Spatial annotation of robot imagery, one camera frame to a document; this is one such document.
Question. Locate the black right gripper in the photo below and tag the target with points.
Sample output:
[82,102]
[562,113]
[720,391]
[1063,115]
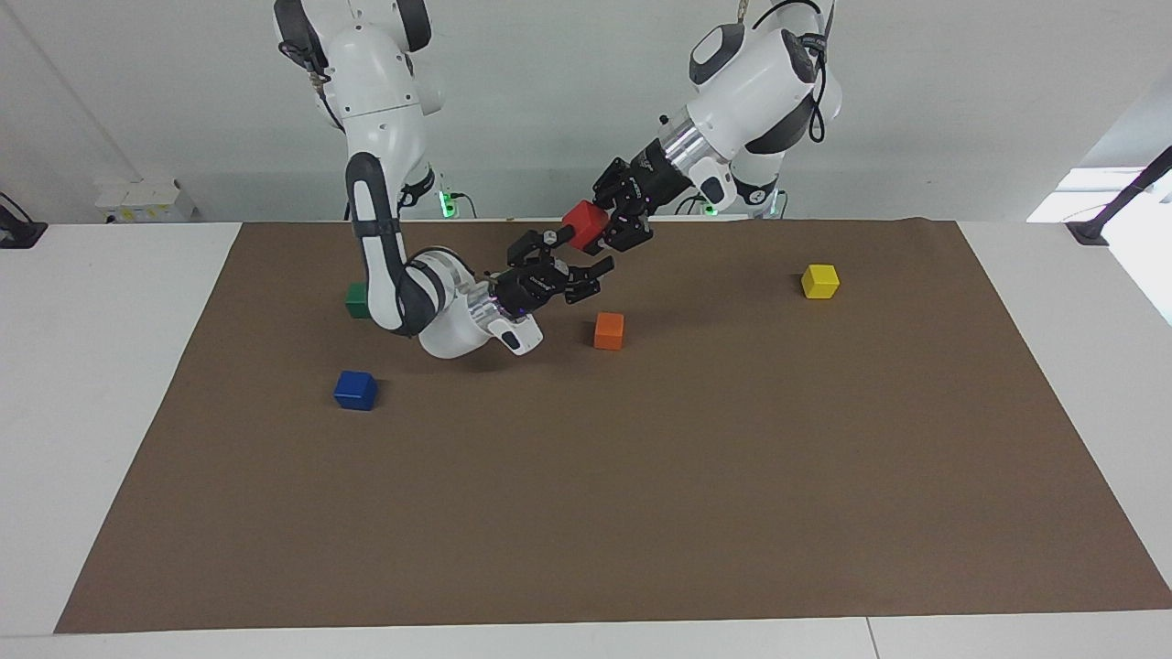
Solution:
[531,286]

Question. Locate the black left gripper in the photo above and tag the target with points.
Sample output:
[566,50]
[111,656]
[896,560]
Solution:
[652,178]

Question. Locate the red wooden block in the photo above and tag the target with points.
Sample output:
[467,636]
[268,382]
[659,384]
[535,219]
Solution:
[584,224]

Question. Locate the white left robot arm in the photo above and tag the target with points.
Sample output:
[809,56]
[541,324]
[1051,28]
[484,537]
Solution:
[760,73]

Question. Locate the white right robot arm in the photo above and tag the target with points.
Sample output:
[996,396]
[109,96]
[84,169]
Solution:
[380,137]

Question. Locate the orange wooden block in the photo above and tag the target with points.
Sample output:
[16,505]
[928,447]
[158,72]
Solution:
[609,331]

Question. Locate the green wooden block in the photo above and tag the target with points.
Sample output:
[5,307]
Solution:
[355,300]

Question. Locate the yellow wooden block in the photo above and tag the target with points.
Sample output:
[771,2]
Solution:
[820,282]

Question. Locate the blue wooden block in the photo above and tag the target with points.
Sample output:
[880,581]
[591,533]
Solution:
[355,391]

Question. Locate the brown paper mat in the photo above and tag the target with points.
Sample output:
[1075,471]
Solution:
[586,503]

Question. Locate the white box with yellow labels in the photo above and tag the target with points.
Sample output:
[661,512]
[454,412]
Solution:
[142,201]

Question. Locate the black angled stand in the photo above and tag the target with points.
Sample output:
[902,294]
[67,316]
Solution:
[1090,231]

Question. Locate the black table clamp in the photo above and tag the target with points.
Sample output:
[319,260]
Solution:
[23,233]

